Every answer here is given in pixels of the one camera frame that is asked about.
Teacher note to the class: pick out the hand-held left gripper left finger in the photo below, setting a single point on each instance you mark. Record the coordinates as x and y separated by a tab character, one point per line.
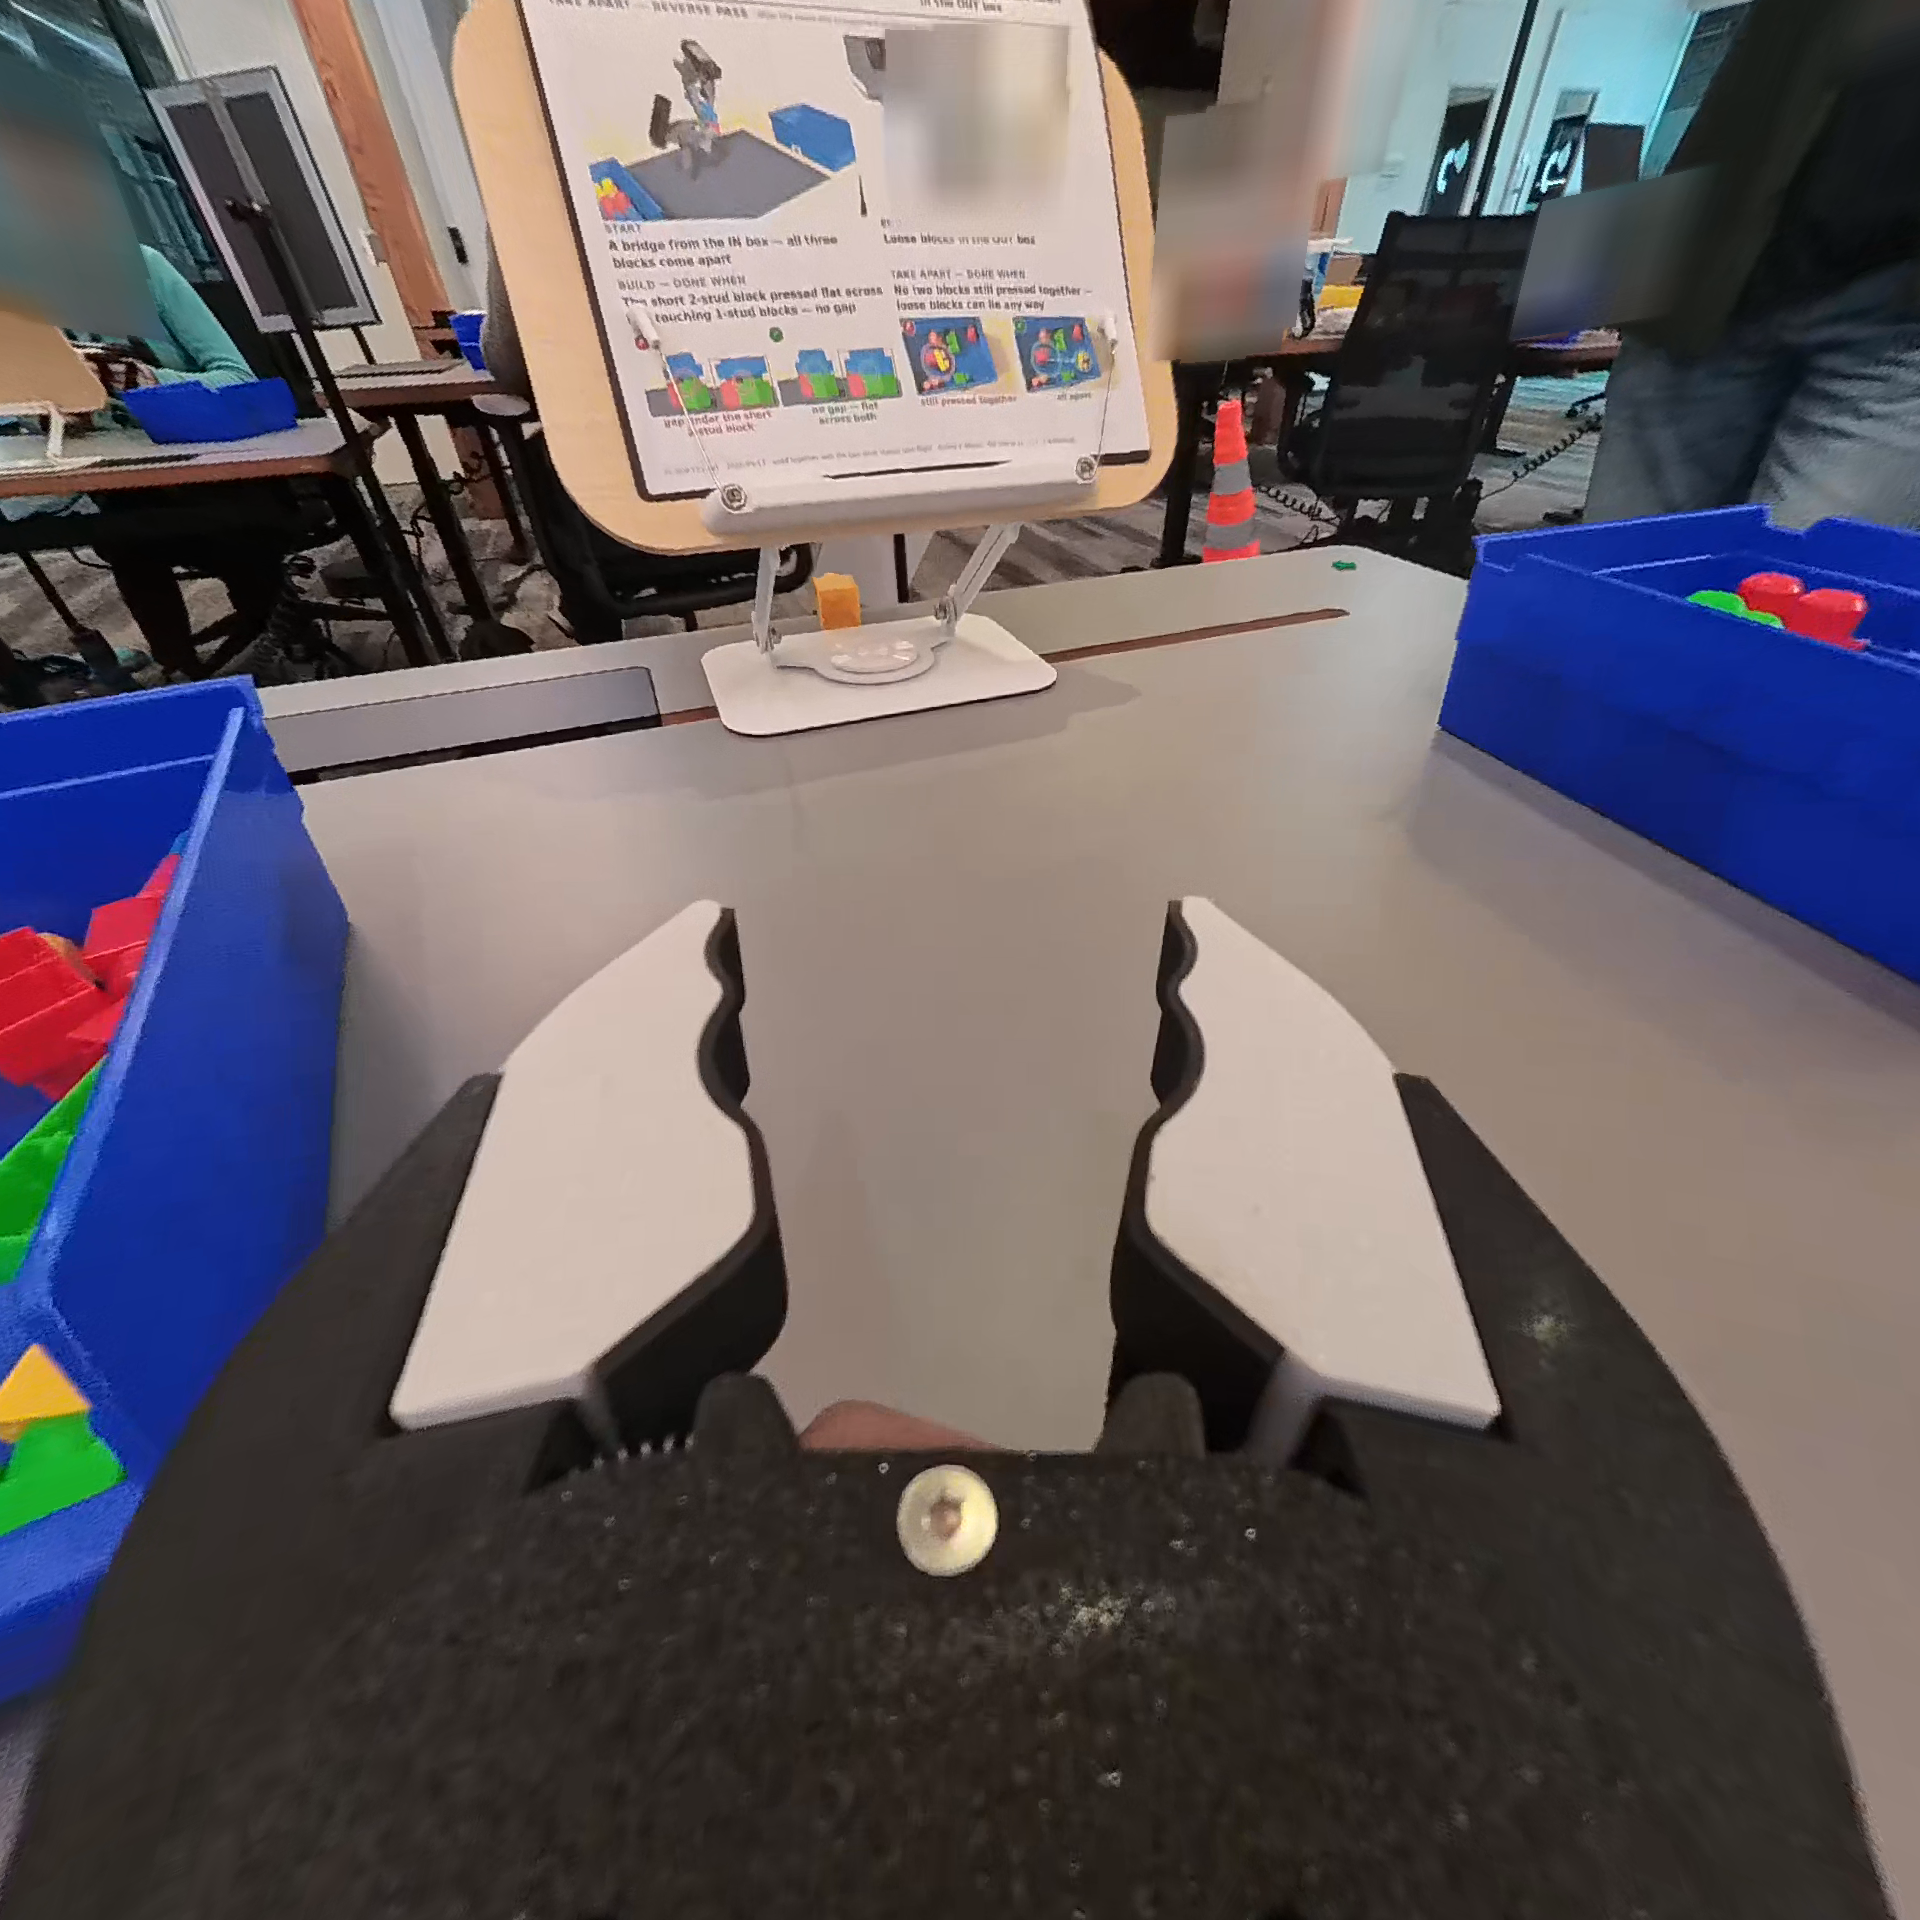
587	1198

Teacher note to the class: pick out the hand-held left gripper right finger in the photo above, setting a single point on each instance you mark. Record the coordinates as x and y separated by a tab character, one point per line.
1305	1198

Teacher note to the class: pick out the blue plastic bin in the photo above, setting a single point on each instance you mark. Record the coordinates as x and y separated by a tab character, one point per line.
1678	739
210	1050

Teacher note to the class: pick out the pile of colourful toy blocks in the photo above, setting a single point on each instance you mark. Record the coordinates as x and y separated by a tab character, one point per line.
55	1006
1801	609

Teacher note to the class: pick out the small orange cube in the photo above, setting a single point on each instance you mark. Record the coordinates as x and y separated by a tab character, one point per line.
836	601

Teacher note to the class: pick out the orange traffic cone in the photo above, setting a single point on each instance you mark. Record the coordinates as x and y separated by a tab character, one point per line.
1228	497

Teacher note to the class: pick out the black office chair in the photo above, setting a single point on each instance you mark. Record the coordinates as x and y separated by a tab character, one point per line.
1410	360

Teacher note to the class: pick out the small blue tray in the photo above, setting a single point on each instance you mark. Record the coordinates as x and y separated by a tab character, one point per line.
210	408

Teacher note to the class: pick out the wooden clipboard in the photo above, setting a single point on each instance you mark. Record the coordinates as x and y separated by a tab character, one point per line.
504	301

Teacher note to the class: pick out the printed instruction sheet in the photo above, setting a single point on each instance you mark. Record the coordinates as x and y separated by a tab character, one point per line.
783	239

